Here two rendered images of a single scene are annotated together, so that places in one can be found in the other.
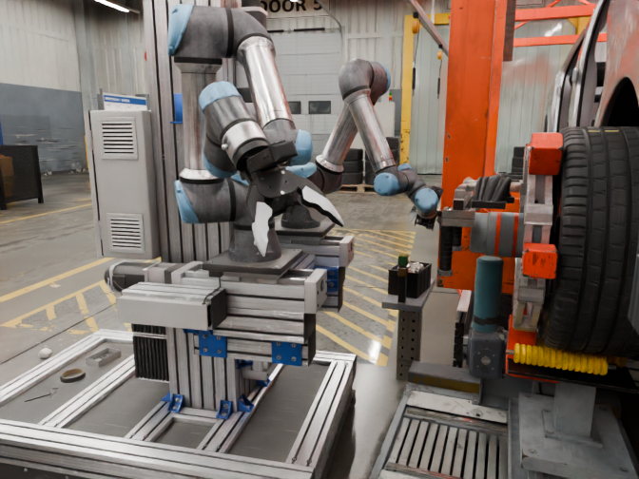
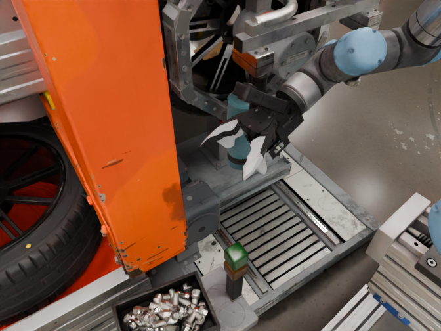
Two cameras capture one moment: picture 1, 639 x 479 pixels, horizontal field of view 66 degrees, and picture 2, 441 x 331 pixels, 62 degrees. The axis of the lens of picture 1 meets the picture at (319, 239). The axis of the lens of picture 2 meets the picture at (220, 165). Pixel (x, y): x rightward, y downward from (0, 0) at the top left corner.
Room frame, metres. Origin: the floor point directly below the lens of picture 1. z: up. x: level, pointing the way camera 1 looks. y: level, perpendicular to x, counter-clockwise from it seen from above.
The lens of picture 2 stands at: (2.36, -0.14, 1.35)
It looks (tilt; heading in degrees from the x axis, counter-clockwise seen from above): 47 degrees down; 217
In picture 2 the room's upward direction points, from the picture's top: straight up
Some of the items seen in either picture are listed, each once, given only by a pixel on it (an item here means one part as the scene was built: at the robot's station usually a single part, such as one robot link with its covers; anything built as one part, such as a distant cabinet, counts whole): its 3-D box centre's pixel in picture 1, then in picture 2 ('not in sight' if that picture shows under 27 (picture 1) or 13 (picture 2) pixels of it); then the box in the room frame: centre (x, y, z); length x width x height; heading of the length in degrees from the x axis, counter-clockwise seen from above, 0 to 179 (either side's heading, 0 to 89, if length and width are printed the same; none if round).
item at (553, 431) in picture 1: (573, 401); (222, 134); (1.44, -0.81, 0.32); 0.40 x 0.30 x 0.28; 160
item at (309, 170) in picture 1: (301, 181); not in sight; (1.86, 0.07, 0.98); 0.13 x 0.12 x 0.14; 143
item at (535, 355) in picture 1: (558, 358); not in sight; (1.35, -0.71, 0.51); 0.29 x 0.06 x 0.06; 70
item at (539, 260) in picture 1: (538, 259); not in sight; (1.20, -0.55, 0.85); 0.09 x 0.08 x 0.07; 160
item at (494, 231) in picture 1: (506, 234); (272, 41); (1.52, -0.59, 0.85); 0.21 x 0.14 x 0.14; 70
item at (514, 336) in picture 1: (533, 348); not in sight; (1.48, -0.69, 0.48); 0.16 x 0.12 x 0.17; 70
